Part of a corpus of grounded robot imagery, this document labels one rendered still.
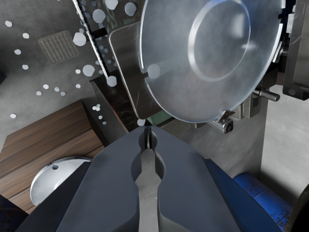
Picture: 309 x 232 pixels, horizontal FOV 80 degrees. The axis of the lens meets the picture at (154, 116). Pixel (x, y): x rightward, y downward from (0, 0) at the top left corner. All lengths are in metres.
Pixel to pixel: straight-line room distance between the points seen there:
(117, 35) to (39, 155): 0.66
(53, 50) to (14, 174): 0.49
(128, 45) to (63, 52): 0.63
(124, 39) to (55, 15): 0.78
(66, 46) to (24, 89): 0.34
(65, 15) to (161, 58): 0.79
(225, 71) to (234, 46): 0.04
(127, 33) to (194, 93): 0.15
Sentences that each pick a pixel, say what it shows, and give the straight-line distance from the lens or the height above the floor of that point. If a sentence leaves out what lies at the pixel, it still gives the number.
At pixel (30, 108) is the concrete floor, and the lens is 1.12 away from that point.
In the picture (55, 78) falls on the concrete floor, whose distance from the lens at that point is 1.06.
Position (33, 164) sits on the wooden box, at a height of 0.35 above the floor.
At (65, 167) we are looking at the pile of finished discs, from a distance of 0.84.
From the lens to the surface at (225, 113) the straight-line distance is 0.40.
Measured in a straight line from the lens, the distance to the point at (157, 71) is 0.28.
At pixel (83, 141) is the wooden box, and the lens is 0.80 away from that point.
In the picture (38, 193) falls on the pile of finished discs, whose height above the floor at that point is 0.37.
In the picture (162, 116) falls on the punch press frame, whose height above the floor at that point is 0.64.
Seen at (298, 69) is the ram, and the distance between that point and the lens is 0.29.
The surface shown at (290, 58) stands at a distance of 0.35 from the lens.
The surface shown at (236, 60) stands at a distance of 0.37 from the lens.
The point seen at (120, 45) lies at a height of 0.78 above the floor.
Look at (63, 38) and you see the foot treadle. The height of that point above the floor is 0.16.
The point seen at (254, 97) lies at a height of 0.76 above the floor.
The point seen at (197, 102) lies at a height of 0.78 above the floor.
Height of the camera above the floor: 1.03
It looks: 53 degrees down
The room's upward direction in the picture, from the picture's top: 133 degrees clockwise
